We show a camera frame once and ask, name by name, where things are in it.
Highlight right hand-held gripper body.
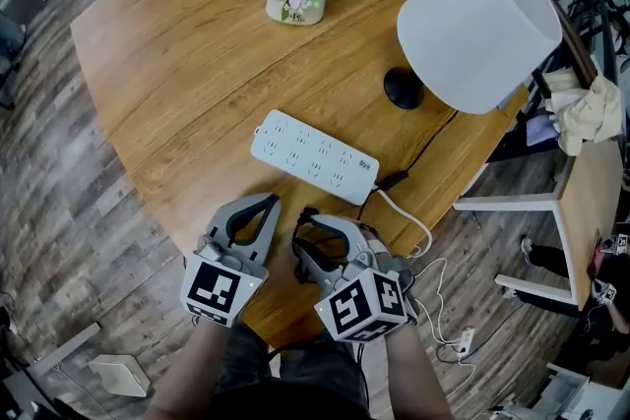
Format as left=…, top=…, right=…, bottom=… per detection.
left=313, top=242, right=419, bottom=343

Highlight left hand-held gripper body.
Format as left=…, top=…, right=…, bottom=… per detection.
left=179, top=230, right=270, bottom=329

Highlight black lamp cable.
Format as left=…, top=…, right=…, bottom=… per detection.
left=291, top=108, right=460, bottom=285

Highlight white lamp with black base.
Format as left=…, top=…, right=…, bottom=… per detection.
left=383, top=0, right=563, bottom=116

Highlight person's right forearm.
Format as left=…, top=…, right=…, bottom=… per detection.
left=386, top=323, right=457, bottom=420

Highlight person's left forearm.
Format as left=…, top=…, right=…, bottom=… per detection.
left=141, top=317, right=235, bottom=420

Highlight small white floor power strip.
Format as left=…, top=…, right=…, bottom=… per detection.
left=457, top=328, right=476, bottom=356

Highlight person's dark trousers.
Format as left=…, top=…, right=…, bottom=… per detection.
left=214, top=323, right=371, bottom=420

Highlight white box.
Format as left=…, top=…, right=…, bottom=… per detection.
left=88, top=353, right=152, bottom=398

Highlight wooden desk with white legs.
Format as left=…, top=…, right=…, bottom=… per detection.
left=452, top=136, right=626, bottom=312

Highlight pale yellow cloth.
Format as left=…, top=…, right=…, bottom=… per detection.
left=549, top=74, right=624, bottom=157

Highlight dark office chair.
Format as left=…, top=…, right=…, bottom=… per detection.
left=0, top=12, right=29, bottom=112

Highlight white power strip cable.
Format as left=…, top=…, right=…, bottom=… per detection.
left=366, top=188, right=477, bottom=397

